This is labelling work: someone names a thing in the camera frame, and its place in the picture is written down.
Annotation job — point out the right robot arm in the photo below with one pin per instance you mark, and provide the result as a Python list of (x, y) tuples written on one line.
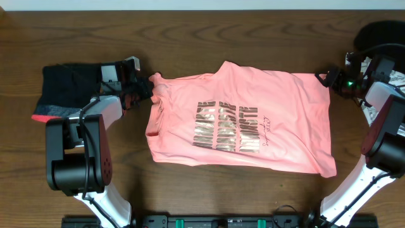
[(382, 151)]

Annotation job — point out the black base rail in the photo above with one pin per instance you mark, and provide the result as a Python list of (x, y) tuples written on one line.
[(162, 221)]

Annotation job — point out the coral pink t-shirt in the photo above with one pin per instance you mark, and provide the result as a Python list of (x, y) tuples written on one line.
[(244, 116)]

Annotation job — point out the white grey patterned garment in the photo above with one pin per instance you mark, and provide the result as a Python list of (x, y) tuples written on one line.
[(396, 79)]

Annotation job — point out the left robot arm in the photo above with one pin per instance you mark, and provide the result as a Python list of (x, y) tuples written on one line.
[(78, 159)]

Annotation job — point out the black garment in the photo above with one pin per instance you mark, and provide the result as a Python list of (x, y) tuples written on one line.
[(383, 37)]

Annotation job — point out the folded black shorts, coral hem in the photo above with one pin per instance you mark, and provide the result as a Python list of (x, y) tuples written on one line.
[(66, 89)]

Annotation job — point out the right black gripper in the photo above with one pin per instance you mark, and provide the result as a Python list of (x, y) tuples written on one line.
[(336, 80)]

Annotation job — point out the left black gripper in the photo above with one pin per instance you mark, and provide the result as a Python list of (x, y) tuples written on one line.
[(131, 87)]

